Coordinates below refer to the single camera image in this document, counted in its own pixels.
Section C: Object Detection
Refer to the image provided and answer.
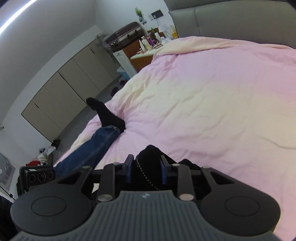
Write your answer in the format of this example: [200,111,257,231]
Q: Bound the pair of dark slippers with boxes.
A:
[108,79,127,96]

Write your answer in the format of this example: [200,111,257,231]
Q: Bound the maroon suitcase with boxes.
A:
[105,22,145,52]

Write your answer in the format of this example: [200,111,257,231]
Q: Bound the ceiling light strip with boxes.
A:
[0,0,38,36]

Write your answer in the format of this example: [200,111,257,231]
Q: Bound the pile of clutter on floor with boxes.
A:
[25,138,62,168]

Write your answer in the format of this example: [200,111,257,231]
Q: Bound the black sock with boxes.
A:
[86,97,126,133]

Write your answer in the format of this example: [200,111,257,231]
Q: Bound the small round fan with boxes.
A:
[94,33,109,49]

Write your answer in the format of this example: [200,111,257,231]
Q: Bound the white table lamp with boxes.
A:
[158,24,172,39]

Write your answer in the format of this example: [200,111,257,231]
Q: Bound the group of bottles on nightstand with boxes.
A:
[138,27,179,51]

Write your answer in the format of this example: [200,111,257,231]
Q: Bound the green potted plant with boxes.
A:
[135,7,146,24]

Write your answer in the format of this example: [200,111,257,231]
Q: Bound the wooden nightstand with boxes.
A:
[122,39,163,73]

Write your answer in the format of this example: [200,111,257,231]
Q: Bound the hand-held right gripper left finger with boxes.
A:
[55,154,135,202]

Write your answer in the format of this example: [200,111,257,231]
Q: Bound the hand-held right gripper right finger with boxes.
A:
[159,155,237,202]

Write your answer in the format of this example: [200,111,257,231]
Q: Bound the black pants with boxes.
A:
[135,145,202,192]

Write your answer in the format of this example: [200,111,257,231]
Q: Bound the beige wardrobe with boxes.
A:
[21,39,121,142]

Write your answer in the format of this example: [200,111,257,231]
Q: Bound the grey padded headboard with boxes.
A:
[167,0,296,49]

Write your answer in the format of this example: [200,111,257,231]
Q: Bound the pink duvet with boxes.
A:
[52,35,296,241]

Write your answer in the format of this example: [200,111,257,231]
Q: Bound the blue storage box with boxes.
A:
[117,67,128,80]

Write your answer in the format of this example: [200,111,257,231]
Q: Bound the person's left leg in jeans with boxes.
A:
[54,125,121,178]

